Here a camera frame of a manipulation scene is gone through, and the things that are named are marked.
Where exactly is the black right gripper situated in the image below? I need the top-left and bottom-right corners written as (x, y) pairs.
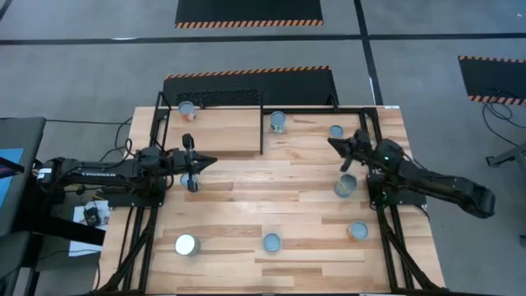
top-left (327, 129), bottom-right (377, 173)

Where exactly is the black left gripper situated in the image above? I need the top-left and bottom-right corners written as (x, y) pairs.
top-left (166, 132), bottom-right (218, 193)

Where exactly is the pink green labelled can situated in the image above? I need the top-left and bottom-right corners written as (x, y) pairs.
top-left (179, 171), bottom-right (203, 193)

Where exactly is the blue yellow labelled can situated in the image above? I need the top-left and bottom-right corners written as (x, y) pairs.
top-left (333, 173), bottom-right (358, 199)

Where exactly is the white green labelled can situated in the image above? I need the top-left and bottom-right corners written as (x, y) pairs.
top-left (270, 110), bottom-right (288, 135)

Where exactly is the pale pink orange can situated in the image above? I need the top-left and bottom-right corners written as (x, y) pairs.
top-left (174, 234), bottom-right (202, 257)

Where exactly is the orange crate print can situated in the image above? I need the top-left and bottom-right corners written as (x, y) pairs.
top-left (346, 220), bottom-right (370, 242)

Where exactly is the short teal can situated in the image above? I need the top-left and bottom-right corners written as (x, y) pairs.
top-left (262, 232), bottom-right (283, 253)

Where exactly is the wooden shelf board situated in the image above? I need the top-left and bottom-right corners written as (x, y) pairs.
top-left (164, 107), bottom-right (264, 156)

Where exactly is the orange white labelled can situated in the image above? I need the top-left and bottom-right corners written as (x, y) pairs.
top-left (178, 100), bottom-right (197, 123)

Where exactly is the black hazard-striped floor mat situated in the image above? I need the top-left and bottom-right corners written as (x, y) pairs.
top-left (174, 0), bottom-right (325, 30)
top-left (161, 65), bottom-right (340, 108)
top-left (457, 55), bottom-right (526, 107)

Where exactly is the small black device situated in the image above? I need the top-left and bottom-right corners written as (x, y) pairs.
top-left (83, 206), bottom-right (103, 227)

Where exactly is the white paper sheet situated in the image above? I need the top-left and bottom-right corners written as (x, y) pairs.
top-left (67, 200), bottom-right (113, 258)

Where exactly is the black floor beam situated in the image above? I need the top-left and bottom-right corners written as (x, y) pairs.
top-left (16, 176), bottom-right (107, 247)

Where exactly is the grey metal stand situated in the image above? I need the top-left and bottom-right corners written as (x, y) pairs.
top-left (486, 141), bottom-right (526, 168)

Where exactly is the grey desk top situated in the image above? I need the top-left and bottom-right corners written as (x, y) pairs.
top-left (0, 117), bottom-right (47, 238)

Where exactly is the blue screen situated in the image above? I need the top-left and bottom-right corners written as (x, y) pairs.
top-left (0, 147), bottom-right (25, 209)

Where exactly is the black metal rig frame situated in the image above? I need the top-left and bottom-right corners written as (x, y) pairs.
top-left (96, 90), bottom-right (447, 296)

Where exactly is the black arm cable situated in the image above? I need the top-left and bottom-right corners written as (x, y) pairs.
top-left (98, 117), bottom-right (135, 164)

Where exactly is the black floor cable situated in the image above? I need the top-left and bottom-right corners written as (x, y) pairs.
top-left (481, 86), bottom-right (526, 147)

